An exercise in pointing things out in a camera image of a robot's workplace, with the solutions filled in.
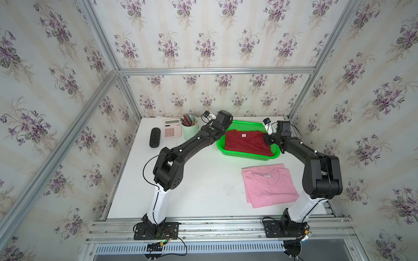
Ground dark red t-shirt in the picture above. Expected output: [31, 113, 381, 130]
[224, 130, 273, 157]

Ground pink t-shirt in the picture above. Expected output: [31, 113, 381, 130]
[242, 164, 299, 208]

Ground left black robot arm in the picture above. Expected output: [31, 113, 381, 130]
[143, 110, 233, 234]

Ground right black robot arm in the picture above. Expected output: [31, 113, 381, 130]
[263, 118, 343, 228]

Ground pale green pen cup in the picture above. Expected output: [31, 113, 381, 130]
[181, 123, 199, 140]

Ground coloured pens bundle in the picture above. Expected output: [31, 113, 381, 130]
[180, 114, 198, 127]

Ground pink calculator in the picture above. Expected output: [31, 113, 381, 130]
[164, 119, 182, 138]

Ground black glasses case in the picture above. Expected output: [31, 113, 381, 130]
[149, 127, 161, 149]

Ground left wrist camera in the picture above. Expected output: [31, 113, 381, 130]
[202, 110, 216, 121]

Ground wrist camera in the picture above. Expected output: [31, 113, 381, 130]
[262, 117, 272, 129]
[202, 110, 216, 121]

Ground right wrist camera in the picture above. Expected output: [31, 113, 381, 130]
[262, 117, 272, 129]

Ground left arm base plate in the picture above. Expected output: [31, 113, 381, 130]
[133, 222, 181, 240]

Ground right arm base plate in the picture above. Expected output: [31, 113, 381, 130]
[261, 217, 310, 239]

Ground aluminium mounting rail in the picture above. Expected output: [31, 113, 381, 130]
[86, 215, 357, 243]

